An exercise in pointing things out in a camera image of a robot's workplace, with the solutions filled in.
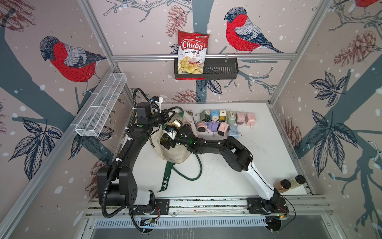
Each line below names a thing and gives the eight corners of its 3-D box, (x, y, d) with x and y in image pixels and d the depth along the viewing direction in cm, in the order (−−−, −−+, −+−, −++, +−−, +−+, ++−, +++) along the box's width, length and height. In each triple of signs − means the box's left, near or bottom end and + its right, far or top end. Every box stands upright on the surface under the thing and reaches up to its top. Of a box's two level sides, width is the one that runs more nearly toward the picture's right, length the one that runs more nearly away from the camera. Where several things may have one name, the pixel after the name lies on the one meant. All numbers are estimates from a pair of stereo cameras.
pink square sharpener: (246, 128, 107) (249, 122, 101) (243, 118, 113) (246, 112, 107) (254, 128, 107) (257, 122, 101) (251, 118, 113) (254, 112, 107)
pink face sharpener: (196, 133, 104) (196, 128, 99) (196, 125, 108) (196, 120, 103) (207, 133, 104) (207, 128, 99) (206, 125, 108) (207, 120, 103)
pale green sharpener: (228, 126, 109) (230, 119, 102) (226, 115, 115) (228, 108, 109) (233, 126, 109) (235, 119, 102) (231, 115, 115) (233, 108, 109)
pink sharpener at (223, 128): (216, 133, 102) (217, 129, 98) (220, 125, 106) (221, 121, 102) (223, 136, 100) (224, 132, 96) (227, 128, 105) (228, 124, 100)
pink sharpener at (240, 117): (236, 124, 108) (238, 118, 103) (234, 117, 113) (236, 111, 108) (243, 124, 108) (245, 118, 103) (241, 117, 113) (243, 111, 108)
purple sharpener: (208, 133, 104) (208, 129, 99) (207, 125, 108) (208, 120, 104) (219, 133, 104) (220, 129, 99) (218, 125, 108) (219, 120, 104)
